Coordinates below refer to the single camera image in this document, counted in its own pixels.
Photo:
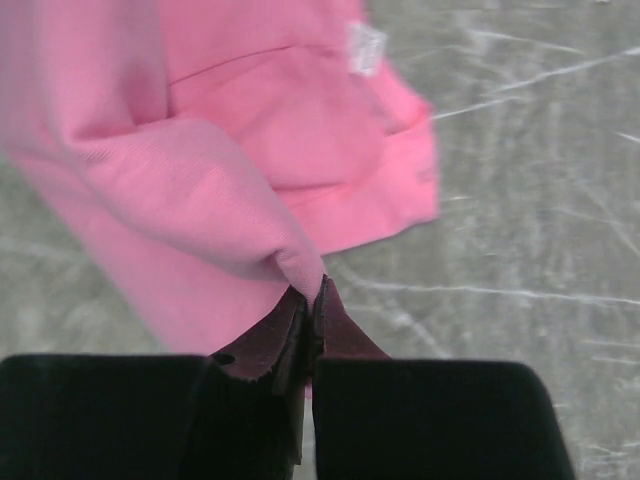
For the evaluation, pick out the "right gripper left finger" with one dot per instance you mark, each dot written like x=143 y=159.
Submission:
x=234 y=414

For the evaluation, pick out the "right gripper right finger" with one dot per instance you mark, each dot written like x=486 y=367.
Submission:
x=377 y=417

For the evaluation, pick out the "pink t-shirt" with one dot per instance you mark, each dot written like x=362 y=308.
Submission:
x=208 y=154

